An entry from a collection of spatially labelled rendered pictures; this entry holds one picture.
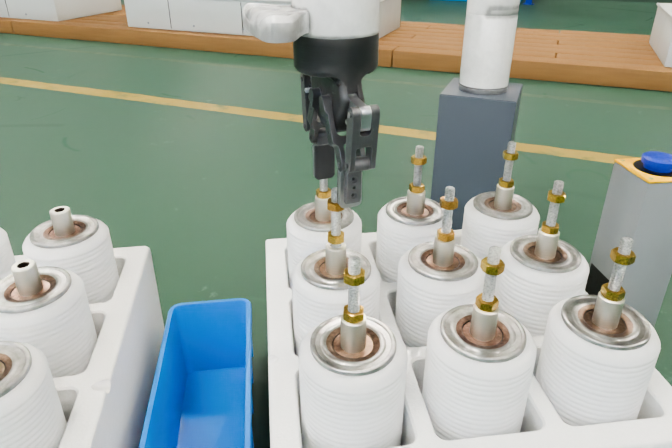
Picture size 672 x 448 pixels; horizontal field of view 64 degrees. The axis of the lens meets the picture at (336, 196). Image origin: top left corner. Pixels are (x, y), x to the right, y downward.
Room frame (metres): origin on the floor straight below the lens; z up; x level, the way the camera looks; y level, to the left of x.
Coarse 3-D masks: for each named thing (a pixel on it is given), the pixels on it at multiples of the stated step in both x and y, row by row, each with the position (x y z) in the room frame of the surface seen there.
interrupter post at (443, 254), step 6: (438, 240) 0.50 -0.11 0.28; (438, 246) 0.49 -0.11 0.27; (444, 246) 0.49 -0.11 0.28; (450, 246) 0.49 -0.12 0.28; (438, 252) 0.49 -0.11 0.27; (444, 252) 0.49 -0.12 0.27; (450, 252) 0.49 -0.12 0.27; (438, 258) 0.49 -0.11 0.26; (444, 258) 0.49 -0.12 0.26; (450, 258) 0.49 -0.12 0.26; (438, 264) 0.49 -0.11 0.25; (444, 264) 0.49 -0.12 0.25; (450, 264) 0.49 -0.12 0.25
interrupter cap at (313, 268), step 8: (312, 256) 0.51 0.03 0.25; (320, 256) 0.51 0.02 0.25; (360, 256) 0.51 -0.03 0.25; (304, 264) 0.49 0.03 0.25; (312, 264) 0.49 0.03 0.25; (320, 264) 0.49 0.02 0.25; (368, 264) 0.49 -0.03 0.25; (304, 272) 0.47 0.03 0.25; (312, 272) 0.48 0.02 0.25; (320, 272) 0.48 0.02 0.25; (368, 272) 0.47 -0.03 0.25; (312, 280) 0.46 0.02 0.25; (320, 280) 0.46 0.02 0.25; (328, 280) 0.46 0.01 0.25; (336, 280) 0.46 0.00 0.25; (328, 288) 0.45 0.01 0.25; (336, 288) 0.45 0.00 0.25; (344, 288) 0.45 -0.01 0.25
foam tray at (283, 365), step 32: (288, 288) 0.55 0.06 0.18; (384, 288) 0.55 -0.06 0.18; (288, 320) 0.49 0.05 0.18; (384, 320) 0.49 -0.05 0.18; (288, 352) 0.44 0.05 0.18; (416, 352) 0.44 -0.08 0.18; (288, 384) 0.39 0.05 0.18; (416, 384) 0.39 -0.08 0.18; (288, 416) 0.35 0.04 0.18; (416, 416) 0.35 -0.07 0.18; (544, 416) 0.35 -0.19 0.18; (640, 416) 0.38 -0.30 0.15
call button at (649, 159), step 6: (642, 156) 0.62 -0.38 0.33; (648, 156) 0.61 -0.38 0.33; (654, 156) 0.61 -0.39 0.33; (660, 156) 0.61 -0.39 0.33; (666, 156) 0.61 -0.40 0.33; (642, 162) 0.61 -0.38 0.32; (648, 162) 0.60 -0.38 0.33; (654, 162) 0.60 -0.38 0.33; (660, 162) 0.60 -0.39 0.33; (666, 162) 0.59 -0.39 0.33; (648, 168) 0.61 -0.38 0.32; (654, 168) 0.60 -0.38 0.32; (660, 168) 0.59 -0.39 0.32; (666, 168) 0.59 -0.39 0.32
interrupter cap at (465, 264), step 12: (420, 252) 0.51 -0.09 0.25; (432, 252) 0.52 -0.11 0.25; (456, 252) 0.52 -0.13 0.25; (468, 252) 0.51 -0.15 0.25; (420, 264) 0.49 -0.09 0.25; (432, 264) 0.50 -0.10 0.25; (456, 264) 0.50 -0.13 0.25; (468, 264) 0.49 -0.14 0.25; (432, 276) 0.47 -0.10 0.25; (444, 276) 0.47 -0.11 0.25; (456, 276) 0.47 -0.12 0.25; (468, 276) 0.47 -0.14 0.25
